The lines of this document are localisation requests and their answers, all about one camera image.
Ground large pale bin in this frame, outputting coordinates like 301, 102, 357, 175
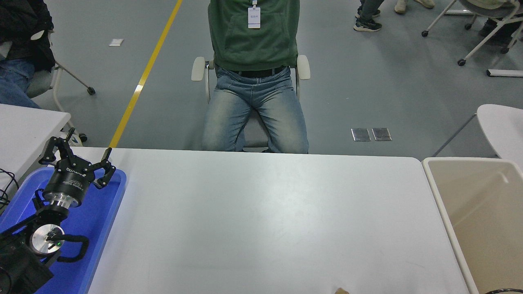
422, 157, 523, 294

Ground white ID badge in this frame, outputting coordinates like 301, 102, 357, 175
248, 0, 261, 29

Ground white side table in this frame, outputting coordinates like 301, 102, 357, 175
0, 104, 72, 192

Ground white-framed wheeled chair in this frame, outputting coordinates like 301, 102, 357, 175
422, 0, 523, 67

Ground grey chair white armrests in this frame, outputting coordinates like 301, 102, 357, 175
191, 54, 311, 154

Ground person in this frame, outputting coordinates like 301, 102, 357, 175
353, 0, 385, 32
201, 0, 310, 154
394, 0, 436, 14
0, 0, 56, 110
476, 16, 523, 46

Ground grey wheeled chair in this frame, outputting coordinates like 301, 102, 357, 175
0, 29, 96, 144

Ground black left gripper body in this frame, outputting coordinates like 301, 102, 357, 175
42, 159, 96, 202

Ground white rounded table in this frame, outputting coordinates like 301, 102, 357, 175
431, 104, 523, 170

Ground white bar on floor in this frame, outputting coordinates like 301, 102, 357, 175
486, 69, 523, 78

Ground blue plastic tray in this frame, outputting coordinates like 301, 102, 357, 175
0, 167, 127, 294

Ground thin black cable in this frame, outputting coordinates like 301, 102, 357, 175
0, 169, 19, 213

